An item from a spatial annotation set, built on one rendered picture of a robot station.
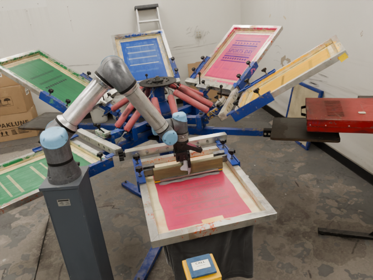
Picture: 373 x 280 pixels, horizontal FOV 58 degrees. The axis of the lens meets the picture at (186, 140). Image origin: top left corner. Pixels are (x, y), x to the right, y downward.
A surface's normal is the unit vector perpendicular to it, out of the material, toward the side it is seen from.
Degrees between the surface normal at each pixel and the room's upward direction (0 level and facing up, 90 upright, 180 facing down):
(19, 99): 90
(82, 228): 90
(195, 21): 90
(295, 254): 0
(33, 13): 90
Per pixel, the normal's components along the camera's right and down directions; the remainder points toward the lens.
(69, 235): 0.01, 0.41
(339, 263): -0.09, -0.91
